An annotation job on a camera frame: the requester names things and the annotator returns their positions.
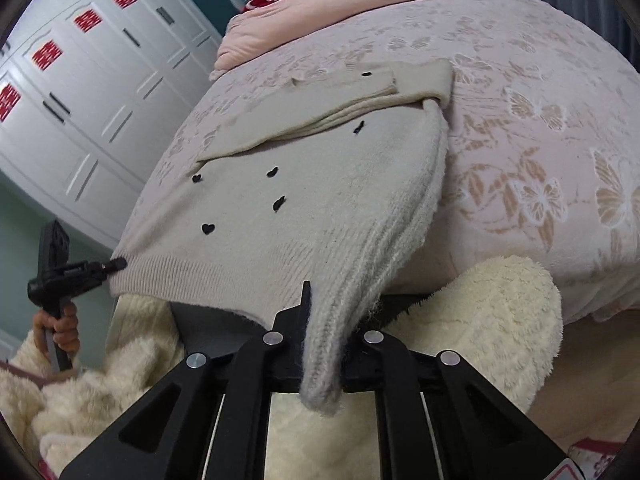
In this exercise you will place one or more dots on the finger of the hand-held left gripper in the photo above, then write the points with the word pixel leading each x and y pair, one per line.
pixel 102 266

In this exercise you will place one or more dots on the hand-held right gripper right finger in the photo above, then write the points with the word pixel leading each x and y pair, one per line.
pixel 376 360

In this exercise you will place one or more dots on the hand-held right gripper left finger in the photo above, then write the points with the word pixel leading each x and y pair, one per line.
pixel 292 321

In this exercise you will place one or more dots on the beige knit sweater black hearts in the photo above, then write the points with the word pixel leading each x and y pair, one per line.
pixel 300 200

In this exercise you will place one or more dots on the person's left hand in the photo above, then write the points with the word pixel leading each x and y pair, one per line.
pixel 62 327

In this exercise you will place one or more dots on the cream fluffy fleece garment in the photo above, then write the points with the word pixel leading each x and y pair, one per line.
pixel 450 340

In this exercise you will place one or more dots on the cream fluffy fleece sleeve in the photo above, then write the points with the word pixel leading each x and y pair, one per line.
pixel 22 395

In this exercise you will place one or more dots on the white wardrobe with red decals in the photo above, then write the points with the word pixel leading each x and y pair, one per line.
pixel 95 90

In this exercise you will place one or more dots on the pink floral bed blanket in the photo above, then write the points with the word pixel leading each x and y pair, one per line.
pixel 525 135

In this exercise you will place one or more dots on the pink folded quilt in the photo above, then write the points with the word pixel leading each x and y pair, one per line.
pixel 360 5

